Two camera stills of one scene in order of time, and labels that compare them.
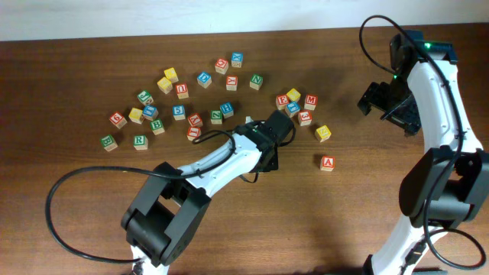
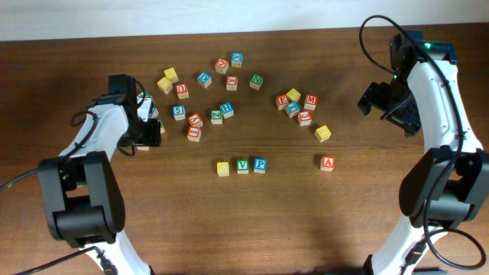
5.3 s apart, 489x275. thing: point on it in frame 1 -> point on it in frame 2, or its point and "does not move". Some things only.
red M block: x=311 y=101 does not move
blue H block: x=227 y=109 does not move
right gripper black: x=380 y=101 does not move
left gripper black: x=270 y=163 -> x=151 y=133
